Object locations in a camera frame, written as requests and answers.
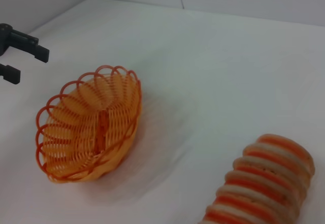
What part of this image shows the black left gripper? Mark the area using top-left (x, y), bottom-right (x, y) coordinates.
top-left (0, 22), bottom-right (50, 85)

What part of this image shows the orange and white striped bread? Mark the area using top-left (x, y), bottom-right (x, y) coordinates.
top-left (200, 133), bottom-right (316, 224)

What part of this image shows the orange woven plastic basket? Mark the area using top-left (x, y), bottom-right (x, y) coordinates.
top-left (35, 65), bottom-right (142, 184)

